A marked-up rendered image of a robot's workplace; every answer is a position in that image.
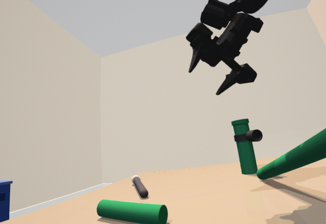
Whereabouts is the grey metal rod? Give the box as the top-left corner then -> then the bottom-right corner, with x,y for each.
132,175 -> 148,198

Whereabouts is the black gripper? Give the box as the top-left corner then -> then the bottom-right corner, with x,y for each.
186,22 -> 257,95

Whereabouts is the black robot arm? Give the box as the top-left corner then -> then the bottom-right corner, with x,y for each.
200,0 -> 268,67

